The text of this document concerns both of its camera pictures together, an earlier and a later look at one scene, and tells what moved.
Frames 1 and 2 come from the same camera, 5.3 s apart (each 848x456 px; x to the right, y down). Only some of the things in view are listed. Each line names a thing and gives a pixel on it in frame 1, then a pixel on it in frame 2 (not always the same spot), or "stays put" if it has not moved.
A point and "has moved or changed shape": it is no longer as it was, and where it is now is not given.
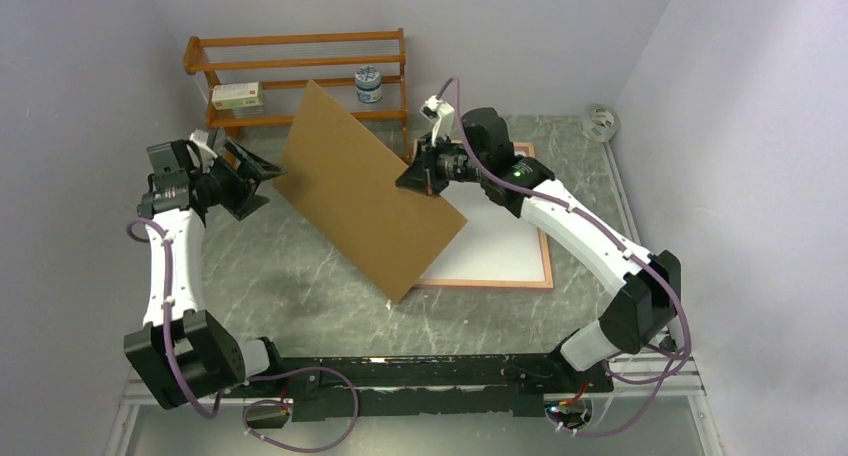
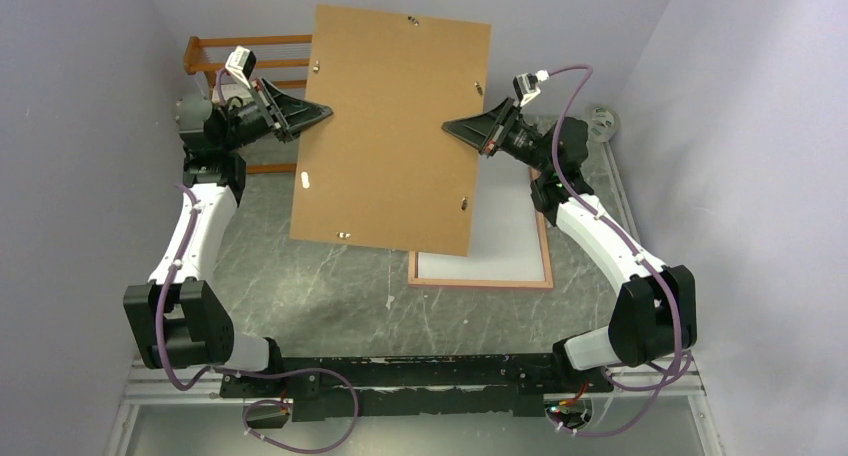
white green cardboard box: [236, 95] stays put
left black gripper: [255, 168] → [291, 114]
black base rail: [437, 387] stays put
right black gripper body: [447, 164] → [523, 142]
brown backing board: [342, 175] has moved or changed shape
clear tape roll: [601, 124] stays put
